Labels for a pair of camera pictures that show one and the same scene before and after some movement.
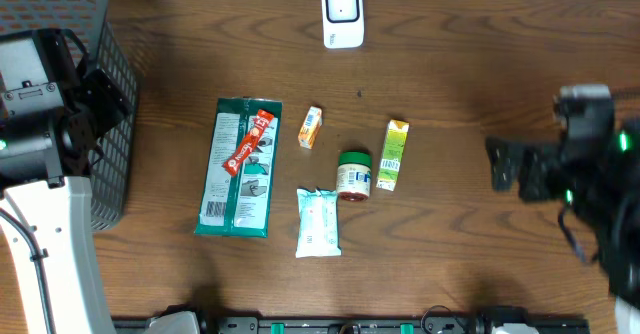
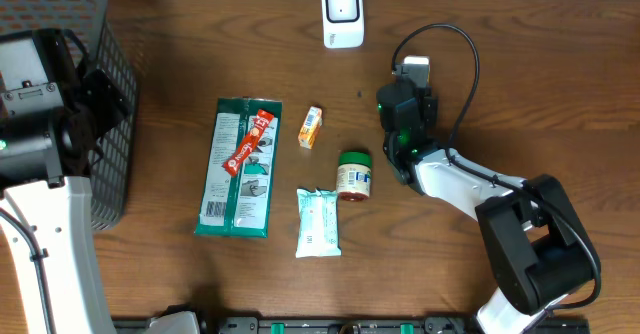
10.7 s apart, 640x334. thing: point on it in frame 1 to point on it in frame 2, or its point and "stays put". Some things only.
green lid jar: x=353 y=177 stays put
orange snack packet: x=310 y=127 stays put
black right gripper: x=548 y=164 to x=431 y=109
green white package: x=239 y=183 stays put
